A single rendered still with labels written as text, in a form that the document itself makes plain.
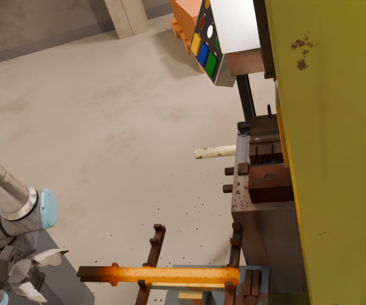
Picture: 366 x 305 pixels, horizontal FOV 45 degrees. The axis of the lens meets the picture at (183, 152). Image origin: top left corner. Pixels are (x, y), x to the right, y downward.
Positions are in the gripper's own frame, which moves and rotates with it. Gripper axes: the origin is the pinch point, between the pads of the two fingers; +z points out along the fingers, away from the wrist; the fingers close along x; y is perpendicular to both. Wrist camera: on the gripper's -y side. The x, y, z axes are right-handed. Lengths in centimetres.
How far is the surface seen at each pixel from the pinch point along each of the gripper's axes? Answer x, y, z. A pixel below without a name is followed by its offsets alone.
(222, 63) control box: -87, -3, 34
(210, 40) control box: -101, -6, 28
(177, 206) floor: -109, 101, -17
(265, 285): -14, 26, 49
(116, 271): -0.2, -0.8, 17.0
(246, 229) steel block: -27, 18, 44
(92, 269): -0.3, -1.2, 10.4
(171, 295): -9.5, 26.4, 21.5
